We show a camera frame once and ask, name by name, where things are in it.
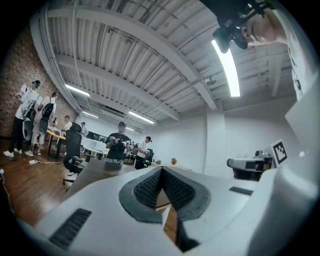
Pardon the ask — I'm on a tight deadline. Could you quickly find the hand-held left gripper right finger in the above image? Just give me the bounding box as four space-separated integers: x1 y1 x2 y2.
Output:
162 166 261 252

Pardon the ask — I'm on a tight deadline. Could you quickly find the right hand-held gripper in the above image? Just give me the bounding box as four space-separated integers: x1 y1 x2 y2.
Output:
226 138 289 181

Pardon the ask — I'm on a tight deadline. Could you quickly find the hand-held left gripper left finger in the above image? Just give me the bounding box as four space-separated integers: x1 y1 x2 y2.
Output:
31 166 185 256

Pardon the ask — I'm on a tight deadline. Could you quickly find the white desk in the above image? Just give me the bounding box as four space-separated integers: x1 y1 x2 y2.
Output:
80 137 110 161

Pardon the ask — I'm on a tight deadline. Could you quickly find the black office chair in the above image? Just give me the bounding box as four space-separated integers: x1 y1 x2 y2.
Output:
62 121 88 186

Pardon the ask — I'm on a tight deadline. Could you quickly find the black monitor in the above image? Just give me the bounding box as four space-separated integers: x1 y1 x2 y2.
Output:
85 131 106 142

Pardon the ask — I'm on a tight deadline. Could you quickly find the wooden desk with black legs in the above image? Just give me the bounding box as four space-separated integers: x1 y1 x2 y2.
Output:
45 128 67 160

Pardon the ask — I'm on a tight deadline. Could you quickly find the person's head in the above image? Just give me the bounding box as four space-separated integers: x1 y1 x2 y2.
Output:
246 9 288 47

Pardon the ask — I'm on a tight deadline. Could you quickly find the black head-mounted camera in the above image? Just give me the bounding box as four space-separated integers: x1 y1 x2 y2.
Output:
212 0 274 54

